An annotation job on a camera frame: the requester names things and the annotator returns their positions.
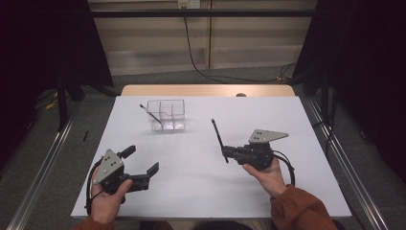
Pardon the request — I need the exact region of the person's left hand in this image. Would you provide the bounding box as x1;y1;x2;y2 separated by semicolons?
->
90;166;133;224

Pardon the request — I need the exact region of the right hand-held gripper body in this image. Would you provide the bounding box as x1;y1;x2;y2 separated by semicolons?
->
234;128;289;172

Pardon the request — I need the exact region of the right hand-held gripper cable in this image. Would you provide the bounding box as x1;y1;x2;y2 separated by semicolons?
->
272;149;296;187

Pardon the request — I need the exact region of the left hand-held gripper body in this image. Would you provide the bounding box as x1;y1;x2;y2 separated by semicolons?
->
92;149;150;196

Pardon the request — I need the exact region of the thin black pen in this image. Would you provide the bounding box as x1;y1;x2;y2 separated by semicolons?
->
211;118;230;164

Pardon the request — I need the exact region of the black metal stand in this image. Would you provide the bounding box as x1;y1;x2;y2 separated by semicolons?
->
56;73;70;132

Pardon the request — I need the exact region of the left hand-held gripper cable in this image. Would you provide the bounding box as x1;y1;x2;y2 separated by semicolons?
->
85;157;104;216

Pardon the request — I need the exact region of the black curtain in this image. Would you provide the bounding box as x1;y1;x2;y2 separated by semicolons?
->
0;0;114;171
291;0;406;183

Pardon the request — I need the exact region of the light wooden table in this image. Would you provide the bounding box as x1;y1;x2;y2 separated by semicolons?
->
120;83;296;98

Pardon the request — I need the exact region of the person's right hand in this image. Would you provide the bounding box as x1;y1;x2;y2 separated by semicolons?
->
241;157;288;199

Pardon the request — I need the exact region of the black horizontal frame bar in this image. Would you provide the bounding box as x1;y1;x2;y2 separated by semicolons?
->
90;9;315;18

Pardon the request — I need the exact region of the aluminium floor rail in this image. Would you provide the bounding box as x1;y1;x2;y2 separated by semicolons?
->
6;102;82;230
305;97;389;230

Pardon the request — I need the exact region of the black brush with silver ferrule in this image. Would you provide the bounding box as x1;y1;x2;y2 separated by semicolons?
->
139;103;165;127

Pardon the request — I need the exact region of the white wall power outlet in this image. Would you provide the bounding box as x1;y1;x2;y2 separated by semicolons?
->
177;0;201;10

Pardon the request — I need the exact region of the white table cover sheet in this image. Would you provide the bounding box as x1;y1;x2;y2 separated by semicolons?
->
70;95;352;219

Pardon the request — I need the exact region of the clear plastic organizer box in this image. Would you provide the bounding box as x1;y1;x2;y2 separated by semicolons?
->
146;99;187;132

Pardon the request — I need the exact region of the black wall cable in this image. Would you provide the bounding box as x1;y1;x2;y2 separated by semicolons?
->
183;17;298;84

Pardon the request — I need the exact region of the hand-held gripper cable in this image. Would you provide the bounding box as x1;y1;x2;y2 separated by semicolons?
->
272;149;296;187
85;157;104;216

